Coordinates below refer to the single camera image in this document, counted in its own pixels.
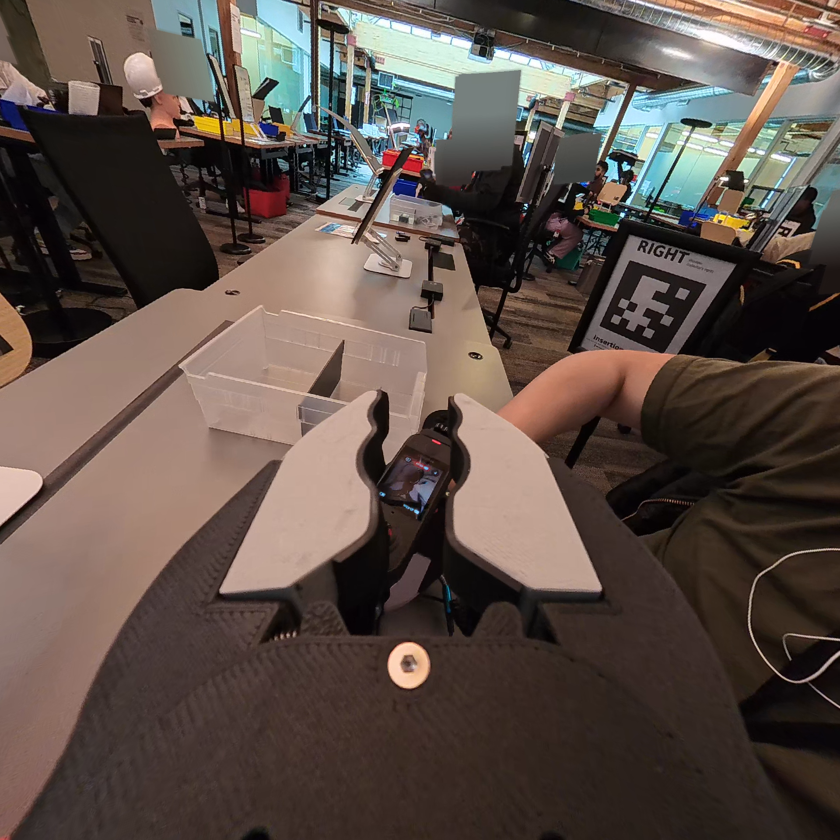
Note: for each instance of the white stand base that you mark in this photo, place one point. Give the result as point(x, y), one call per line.
point(16, 495)

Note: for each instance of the ceiling projector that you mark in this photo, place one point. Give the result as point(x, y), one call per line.
point(482, 46)

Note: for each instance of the clear plastic divided bin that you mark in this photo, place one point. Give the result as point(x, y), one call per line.
point(249, 387)

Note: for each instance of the white hard hat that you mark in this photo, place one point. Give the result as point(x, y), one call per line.
point(143, 75)

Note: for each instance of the black stanchion post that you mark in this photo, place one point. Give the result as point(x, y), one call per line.
point(235, 249)
point(251, 237)

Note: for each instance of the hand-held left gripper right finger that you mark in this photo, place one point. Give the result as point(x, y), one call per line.
point(518, 518)

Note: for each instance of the mannequin head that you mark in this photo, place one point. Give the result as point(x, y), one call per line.
point(164, 118)

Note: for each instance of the tablet on white stand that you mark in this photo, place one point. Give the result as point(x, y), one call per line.
point(387, 266)

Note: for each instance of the yellow plastic bin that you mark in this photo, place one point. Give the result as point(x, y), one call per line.
point(210, 124)

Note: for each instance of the black framed marker sign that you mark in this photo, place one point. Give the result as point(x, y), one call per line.
point(656, 302)

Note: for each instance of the red plastic bin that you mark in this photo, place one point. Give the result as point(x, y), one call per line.
point(269, 200)
point(394, 159)

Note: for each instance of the blue plastic bin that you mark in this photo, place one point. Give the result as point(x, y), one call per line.
point(407, 187)
point(13, 115)

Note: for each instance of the silver spiral duct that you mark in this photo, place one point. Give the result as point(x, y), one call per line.
point(787, 56)

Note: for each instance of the wooden sign board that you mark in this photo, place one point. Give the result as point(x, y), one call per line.
point(19, 341)

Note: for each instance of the black floor lamp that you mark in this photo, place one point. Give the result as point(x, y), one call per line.
point(695, 122)

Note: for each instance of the black adapter box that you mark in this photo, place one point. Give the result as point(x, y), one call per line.
point(421, 321)
point(436, 243)
point(432, 290)

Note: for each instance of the dark square mat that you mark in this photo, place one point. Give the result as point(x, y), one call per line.
point(445, 260)

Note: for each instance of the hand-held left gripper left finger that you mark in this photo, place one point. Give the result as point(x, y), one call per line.
point(308, 512)

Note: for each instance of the person's right forearm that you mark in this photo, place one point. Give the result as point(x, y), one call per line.
point(590, 387)

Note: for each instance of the clear lidded box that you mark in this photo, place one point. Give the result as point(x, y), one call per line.
point(417, 211)

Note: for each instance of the black office chair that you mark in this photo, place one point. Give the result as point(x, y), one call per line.
point(499, 289)
point(131, 216)

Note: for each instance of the blue printed leaflet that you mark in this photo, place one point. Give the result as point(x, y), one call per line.
point(336, 229)

